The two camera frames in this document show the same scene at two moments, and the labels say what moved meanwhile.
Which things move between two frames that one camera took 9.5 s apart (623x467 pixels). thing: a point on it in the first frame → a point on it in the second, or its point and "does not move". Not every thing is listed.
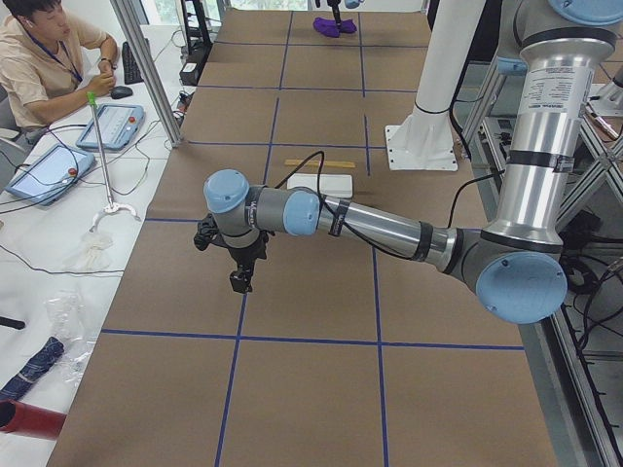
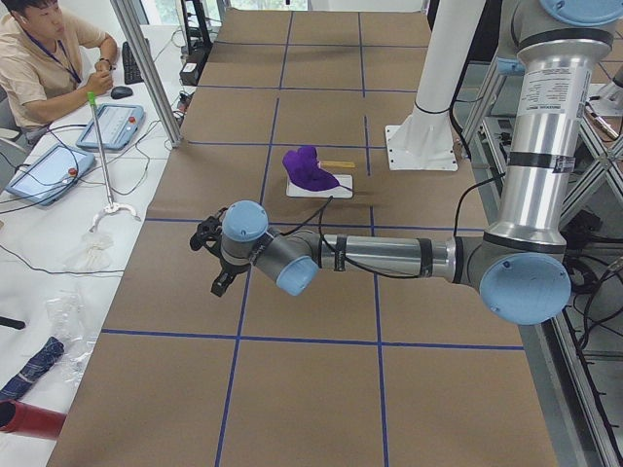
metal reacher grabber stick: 111,207 does not move
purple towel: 329,27 → 304,171
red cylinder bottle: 18,417 does not move
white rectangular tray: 330,184 does not move
